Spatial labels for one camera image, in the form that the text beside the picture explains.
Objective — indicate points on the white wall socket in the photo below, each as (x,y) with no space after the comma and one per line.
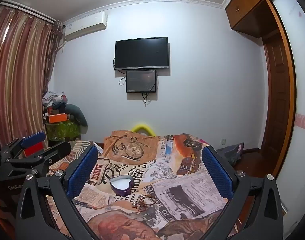
(223,142)

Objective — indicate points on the black wall television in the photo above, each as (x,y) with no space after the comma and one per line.
(141,53)

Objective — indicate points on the pocket watch print pillow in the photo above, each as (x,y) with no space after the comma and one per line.
(132,147)

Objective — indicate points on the curtain rail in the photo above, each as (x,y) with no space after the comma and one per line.
(30,11)

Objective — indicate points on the purple heart-shaped box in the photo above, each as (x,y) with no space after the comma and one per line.
(121,183)

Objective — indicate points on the brown wooden door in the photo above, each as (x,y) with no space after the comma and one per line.
(277,92)

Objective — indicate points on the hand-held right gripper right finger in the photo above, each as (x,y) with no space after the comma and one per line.
(217,175)

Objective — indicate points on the dark bag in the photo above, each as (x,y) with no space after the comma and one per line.
(230,152)

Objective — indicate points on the white air conditioner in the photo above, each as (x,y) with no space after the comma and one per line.
(85,26)

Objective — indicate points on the orange box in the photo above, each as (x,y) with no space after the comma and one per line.
(57,118)

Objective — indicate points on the striped curtain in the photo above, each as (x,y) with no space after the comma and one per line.
(17,67)

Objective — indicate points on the wooden overhead cabinet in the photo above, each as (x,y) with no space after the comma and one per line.
(245,2)

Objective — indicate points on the grey green cushion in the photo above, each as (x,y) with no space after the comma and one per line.
(76,112)

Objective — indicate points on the yellow foam hoop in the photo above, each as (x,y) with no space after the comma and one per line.
(142,126)

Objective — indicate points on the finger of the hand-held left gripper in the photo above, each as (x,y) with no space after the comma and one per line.
(33,137)
(55,151)

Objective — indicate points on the white bag pile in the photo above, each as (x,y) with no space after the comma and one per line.
(55,97)

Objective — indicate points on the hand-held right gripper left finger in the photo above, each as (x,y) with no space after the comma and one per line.
(82,170)

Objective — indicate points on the red and white box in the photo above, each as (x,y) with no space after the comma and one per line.
(32,151)

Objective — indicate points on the printed blanket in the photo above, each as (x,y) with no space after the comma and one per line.
(167,187)

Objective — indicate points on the gold jewelry pile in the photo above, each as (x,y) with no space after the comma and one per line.
(142,202)

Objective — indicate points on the small black wall monitor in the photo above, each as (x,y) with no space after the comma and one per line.
(141,81)

